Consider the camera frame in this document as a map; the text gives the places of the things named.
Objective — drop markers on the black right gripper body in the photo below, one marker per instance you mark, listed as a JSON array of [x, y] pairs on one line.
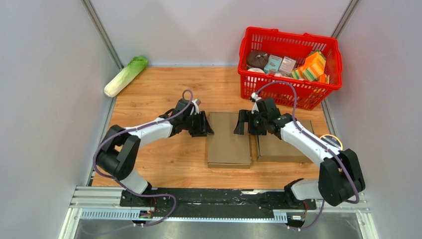
[[256, 126]]

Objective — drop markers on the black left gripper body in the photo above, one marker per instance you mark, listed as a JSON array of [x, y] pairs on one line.
[[193, 124]]

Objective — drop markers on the cardboard sheet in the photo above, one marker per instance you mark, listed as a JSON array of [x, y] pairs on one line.
[[226, 149]]

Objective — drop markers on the brown cardboard box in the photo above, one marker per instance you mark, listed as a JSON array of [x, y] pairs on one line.
[[271, 149]]

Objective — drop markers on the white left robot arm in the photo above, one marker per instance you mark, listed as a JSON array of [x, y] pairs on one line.
[[117, 153]]

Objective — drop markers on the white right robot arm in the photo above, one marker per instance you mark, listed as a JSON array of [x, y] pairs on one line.
[[340, 176]]

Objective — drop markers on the teal packet box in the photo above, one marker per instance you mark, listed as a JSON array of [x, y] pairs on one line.
[[273, 64]]

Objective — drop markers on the pink white packet box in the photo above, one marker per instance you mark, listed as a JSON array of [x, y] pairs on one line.
[[287, 66]]

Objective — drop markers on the orange yellow striped box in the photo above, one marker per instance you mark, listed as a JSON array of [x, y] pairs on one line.
[[313, 69]]

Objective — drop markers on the brown round container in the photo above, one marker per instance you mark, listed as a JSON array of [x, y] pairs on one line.
[[257, 59]]

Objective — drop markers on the red plastic basket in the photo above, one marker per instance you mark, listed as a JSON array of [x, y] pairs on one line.
[[282, 88]]

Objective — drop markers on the yellow blue tape roll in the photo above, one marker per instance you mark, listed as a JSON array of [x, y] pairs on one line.
[[332, 140]]

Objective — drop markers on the napa cabbage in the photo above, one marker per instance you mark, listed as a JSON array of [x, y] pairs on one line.
[[125, 76]]

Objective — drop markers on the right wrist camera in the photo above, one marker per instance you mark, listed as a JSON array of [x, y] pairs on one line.
[[254, 98]]

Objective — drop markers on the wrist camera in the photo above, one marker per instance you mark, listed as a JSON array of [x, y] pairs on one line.
[[254, 98], [195, 110]]

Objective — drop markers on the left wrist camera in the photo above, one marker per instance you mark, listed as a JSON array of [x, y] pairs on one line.
[[195, 110]]

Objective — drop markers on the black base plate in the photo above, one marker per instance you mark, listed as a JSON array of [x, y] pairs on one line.
[[215, 203]]

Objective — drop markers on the aluminium frame rail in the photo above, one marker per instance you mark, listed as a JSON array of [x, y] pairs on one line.
[[102, 203]]

